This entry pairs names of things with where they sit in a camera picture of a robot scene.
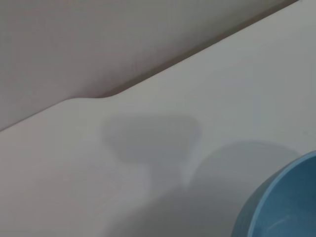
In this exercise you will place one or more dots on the blue bowl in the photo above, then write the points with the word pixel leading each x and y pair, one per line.
pixel 288 202

